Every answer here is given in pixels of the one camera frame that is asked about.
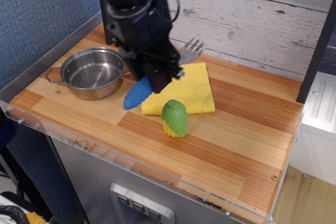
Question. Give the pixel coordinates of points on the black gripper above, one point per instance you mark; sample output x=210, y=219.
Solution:
x=142, y=28

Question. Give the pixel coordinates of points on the blue handled metal fork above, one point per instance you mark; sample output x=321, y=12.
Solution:
x=142, y=88

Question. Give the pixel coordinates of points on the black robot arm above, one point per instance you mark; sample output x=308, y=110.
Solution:
x=142, y=28

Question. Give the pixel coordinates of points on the yellow folded towel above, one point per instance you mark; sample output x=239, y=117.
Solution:
x=193, y=90

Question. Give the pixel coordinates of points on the green yellow toy corn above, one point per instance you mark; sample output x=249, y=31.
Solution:
x=174, y=118

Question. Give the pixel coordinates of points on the stainless steel pot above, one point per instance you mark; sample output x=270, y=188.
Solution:
x=90, y=74

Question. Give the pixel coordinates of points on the clear acrylic edge guard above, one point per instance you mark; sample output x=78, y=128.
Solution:
x=230, y=162

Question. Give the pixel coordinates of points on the stainless steel cabinet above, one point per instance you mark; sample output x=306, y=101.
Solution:
x=92, y=176

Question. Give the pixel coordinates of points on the silver control panel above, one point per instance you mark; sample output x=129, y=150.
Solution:
x=141, y=204

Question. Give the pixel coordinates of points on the white appliance at right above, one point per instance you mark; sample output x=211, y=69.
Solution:
x=313, y=151

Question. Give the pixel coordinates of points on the black left vertical post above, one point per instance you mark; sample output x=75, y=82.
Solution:
x=107, y=20

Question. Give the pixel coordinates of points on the black vertical post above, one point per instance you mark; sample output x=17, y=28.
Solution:
x=107, y=20
x=317, y=57

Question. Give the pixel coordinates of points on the black right vertical post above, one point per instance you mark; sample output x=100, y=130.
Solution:
x=317, y=57

